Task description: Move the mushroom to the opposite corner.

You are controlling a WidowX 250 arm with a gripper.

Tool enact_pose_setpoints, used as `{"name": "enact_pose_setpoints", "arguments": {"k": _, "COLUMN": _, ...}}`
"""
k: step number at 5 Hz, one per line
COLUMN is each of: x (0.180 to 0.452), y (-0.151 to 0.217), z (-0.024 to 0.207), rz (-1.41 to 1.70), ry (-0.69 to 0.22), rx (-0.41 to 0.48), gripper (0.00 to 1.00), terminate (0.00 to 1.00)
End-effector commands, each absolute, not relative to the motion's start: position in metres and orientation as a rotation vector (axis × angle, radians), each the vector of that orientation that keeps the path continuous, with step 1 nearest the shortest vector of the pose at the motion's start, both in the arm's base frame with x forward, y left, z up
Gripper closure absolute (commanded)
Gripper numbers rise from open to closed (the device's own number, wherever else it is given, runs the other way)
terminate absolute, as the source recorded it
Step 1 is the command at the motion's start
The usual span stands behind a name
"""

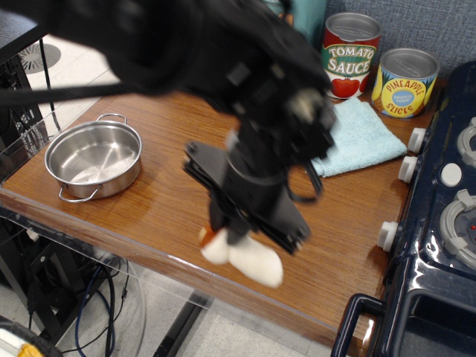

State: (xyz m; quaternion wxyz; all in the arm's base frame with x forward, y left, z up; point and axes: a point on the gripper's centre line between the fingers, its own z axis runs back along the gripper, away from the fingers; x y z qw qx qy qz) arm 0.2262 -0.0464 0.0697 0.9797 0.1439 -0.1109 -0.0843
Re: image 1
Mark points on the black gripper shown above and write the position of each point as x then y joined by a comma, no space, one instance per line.
246,194

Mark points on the plush mushroom toy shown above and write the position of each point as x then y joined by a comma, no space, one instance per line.
250,257

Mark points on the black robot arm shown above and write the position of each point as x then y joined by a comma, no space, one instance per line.
243,60

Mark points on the dark blue toy stove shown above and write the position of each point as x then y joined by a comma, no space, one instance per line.
428,308

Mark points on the black table leg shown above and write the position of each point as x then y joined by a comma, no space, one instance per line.
181,326

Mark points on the small steel pot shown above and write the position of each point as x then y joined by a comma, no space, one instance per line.
95,160

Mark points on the light blue folded cloth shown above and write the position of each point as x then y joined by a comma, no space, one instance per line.
361,140

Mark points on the black equipment rack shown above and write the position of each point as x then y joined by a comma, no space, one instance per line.
55,284

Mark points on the tomato sauce can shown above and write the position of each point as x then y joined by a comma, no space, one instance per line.
349,46

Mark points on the toy microwave oven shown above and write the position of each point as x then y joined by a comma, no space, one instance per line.
306,16

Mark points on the pineapple slices can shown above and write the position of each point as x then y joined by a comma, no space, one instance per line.
404,82

